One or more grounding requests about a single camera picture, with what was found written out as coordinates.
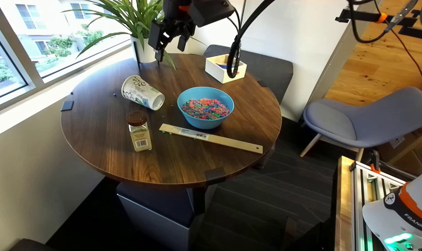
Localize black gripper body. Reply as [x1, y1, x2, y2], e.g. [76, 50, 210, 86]
[160, 0, 197, 37]

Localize white patterned paper cup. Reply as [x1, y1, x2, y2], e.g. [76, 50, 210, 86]
[119, 74, 167, 113]

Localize white wooden box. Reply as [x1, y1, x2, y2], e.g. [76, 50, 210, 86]
[203, 53, 249, 85]

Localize grey box under table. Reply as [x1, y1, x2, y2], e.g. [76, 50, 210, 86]
[115, 180, 196, 251]

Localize brown cardboard box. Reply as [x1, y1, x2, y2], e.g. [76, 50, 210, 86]
[375, 128, 422, 178]

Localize white plant pot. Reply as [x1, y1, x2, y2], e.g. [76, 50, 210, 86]
[130, 35, 158, 65]

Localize green leafy plant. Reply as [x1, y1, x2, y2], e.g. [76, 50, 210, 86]
[62, 0, 179, 69]

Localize colourful candy pieces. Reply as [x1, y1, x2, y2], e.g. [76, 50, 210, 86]
[180, 96, 232, 122]

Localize blue bowl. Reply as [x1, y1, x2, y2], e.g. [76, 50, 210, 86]
[175, 85, 236, 131]

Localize dark grey sofa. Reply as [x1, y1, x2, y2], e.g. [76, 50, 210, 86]
[201, 43, 295, 104]

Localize spice jar with brown lid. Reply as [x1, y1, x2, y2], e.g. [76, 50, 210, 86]
[125, 110, 154, 153]

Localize long wooden ruler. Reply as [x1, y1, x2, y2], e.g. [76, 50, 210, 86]
[157, 121, 264, 156]

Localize round dark wooden table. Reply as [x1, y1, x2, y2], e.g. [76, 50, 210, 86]
[59, 53, 284, 188]

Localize blue-grey shell chair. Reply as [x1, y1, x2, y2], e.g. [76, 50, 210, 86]
[299, 86, 422, 163]

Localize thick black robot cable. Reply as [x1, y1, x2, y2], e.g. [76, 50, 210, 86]
[225, 0, 277, 79]

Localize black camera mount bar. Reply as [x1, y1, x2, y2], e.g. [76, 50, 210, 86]
[334, 0, 422, 42]

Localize thin black hanging cable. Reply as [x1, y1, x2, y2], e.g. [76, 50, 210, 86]
[387, 18, 422, 100]

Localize aluminium frame with wood plank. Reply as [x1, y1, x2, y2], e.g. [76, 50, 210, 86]
[334, 154, 406, 251]

